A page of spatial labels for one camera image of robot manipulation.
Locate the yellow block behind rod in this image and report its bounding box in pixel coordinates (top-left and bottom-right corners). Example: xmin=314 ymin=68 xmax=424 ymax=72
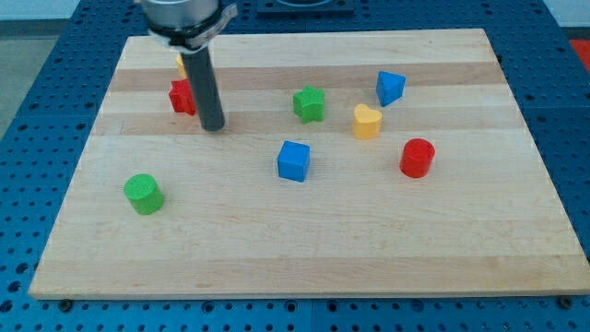
xmin=176 ymin=54 xmax=187 ymax=79

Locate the yellow heart block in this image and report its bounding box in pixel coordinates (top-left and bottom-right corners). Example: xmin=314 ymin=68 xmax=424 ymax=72
xmin=352 ymin=103 xmax=383 ymax=140

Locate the light wooden board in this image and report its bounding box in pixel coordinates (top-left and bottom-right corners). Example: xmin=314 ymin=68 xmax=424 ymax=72
xmin=29 ymin=29 xmax=589 ymax=300

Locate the red star block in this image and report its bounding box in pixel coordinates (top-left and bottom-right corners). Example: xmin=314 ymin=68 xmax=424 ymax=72
xmin=169 ymin=79 xmax=196 ymax=116

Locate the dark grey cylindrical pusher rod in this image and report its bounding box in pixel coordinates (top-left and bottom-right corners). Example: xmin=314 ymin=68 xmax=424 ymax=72
xmin=181 ymin=47 xmax=225 ymax=132

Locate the blue triangle block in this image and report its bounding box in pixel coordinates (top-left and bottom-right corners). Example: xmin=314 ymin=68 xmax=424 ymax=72
xmin=375 ymin=71 xmax=407 ymax=107

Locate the blue cube block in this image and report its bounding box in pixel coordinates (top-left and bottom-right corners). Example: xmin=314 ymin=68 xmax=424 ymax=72
xmin=277 ymin=140 xmax=311 ymax=182

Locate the blue perforated table plate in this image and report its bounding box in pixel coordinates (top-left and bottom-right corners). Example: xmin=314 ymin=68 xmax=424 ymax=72
xmin=1 ymin=0 xmax=589 ymax=331

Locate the green star block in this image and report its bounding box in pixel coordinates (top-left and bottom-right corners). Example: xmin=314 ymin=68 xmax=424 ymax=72
xmin=293 ymin=86 xmax=325 ymax=124

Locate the red cylinder block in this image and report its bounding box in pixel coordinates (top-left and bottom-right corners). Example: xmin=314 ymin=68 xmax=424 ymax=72
xmin=399 ymin=138 xmax=436 ymax=178

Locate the green cylinder block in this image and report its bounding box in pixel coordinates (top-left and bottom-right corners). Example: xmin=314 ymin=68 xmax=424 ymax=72
xmin=124 ymin=173 xmax=165 ymax=215

